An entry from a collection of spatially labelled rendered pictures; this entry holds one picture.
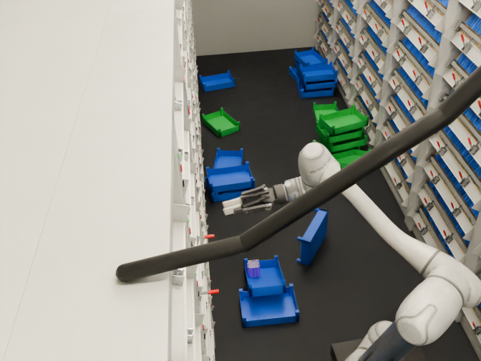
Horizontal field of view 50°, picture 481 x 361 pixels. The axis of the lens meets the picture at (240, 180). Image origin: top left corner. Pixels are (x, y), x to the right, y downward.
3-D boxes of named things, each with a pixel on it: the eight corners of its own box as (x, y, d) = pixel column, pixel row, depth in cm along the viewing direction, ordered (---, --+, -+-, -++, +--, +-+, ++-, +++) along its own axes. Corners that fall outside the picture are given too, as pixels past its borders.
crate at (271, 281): (244, 270, 308) (243, 258, 305) (278, 266, 309) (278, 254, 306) (249, 297, 279) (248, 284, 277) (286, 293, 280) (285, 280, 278)
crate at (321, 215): (326, 234, 329) (314, 230, 332) (328, 210, 316) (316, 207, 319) (308, 266, 308) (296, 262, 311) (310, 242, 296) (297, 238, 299)
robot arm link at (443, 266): (446, 241, 167) (424, 265, 159) (499, 276, 158) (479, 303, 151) (432, 266, 176) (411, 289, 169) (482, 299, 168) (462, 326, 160)
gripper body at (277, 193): (281, 177, 192) (257, 184, 193) (285, 192, 185) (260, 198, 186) (285, 193, 197) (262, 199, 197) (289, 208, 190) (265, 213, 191)
